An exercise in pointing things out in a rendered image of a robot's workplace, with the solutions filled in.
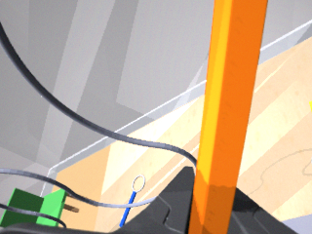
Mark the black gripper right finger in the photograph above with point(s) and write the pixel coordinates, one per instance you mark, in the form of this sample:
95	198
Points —
247	217

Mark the blue-handled white loop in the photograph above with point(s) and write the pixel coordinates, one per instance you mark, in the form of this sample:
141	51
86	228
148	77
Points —
131	200

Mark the orange handle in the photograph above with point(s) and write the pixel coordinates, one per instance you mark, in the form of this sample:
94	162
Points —
234	53

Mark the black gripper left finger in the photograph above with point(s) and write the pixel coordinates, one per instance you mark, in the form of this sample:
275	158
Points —
168	213

